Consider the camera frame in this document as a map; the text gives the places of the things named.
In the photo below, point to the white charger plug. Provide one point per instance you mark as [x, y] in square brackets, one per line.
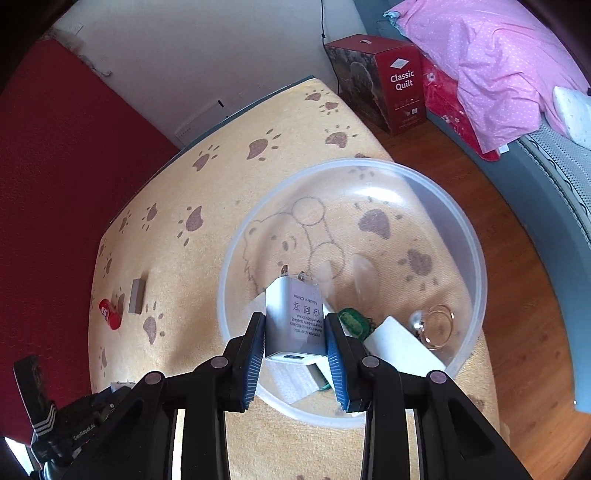
[293, 318]

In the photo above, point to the small brown block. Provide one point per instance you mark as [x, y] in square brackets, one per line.
[136, 296]

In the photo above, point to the dark red quilt box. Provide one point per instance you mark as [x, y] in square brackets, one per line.
[383, 78]

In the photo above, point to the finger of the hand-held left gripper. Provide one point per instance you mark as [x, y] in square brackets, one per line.
[31, 383]

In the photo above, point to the green and white box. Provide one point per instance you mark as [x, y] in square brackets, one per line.
[397, 342]

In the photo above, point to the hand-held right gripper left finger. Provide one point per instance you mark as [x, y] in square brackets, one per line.
[251, 364]

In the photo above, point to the red floral cloth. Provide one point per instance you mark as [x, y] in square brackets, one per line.
[450, 106]

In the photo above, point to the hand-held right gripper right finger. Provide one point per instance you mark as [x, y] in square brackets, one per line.
[339, 369]

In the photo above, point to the grey bed frame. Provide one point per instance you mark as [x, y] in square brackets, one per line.
[545, 198]

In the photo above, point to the clear plastic bowl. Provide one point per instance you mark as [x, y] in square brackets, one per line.
[369, 240]

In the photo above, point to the red candy tube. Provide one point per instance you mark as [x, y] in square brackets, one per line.
[109, 314]

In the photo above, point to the yellow paw print blanket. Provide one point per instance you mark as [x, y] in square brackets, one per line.
[184, 258]

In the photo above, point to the pink dotted blanket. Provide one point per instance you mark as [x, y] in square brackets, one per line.
[485, 60]

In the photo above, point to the white pillow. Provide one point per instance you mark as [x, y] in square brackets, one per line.
[575, 113]

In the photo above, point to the red wavy-stitched cloth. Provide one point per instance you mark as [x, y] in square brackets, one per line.
[60, 194]

